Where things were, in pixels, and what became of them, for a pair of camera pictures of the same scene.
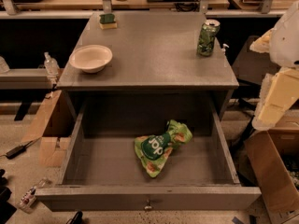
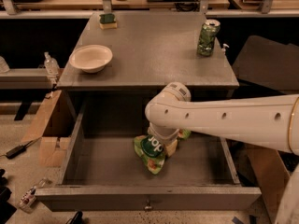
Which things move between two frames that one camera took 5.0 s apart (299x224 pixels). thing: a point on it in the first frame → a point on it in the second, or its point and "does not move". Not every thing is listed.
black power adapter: x=15 y=151 does not move
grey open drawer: x=102 y=172 does not move
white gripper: x=286 y=41 → x=163 y=136
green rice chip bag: x=152 y=150 does not move
